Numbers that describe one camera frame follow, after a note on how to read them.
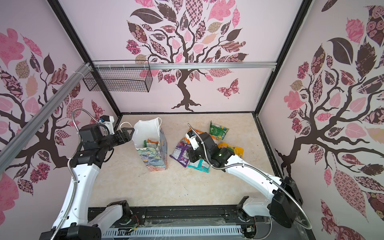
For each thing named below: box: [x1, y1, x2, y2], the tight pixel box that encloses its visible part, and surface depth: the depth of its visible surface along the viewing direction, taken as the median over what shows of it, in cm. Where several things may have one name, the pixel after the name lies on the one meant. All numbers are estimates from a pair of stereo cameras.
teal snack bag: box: [187, 159, 210, 173], surface depth 90 cm
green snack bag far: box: [209, 120, 230, 140], surface depth 108 cm
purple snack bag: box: [169, 142, 191, 168], surface depth 95 cm
